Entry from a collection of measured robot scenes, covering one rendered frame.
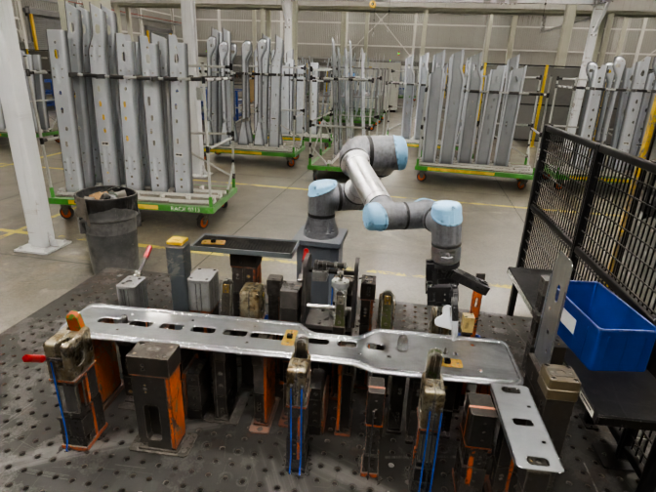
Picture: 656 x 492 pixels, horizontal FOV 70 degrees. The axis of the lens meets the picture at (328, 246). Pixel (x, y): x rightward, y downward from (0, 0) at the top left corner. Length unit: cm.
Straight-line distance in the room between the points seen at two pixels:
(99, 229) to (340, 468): 323
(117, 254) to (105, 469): 294
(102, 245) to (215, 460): 303
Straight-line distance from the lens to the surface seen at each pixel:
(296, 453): 143
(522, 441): 123
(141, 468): 155
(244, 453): 153
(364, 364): 136
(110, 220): 420
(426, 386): 124
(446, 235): 120
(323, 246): 192
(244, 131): 925
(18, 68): 508
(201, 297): 161
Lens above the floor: 178
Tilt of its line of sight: 21 degrees down
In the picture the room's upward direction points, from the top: 2 degrees clockwise
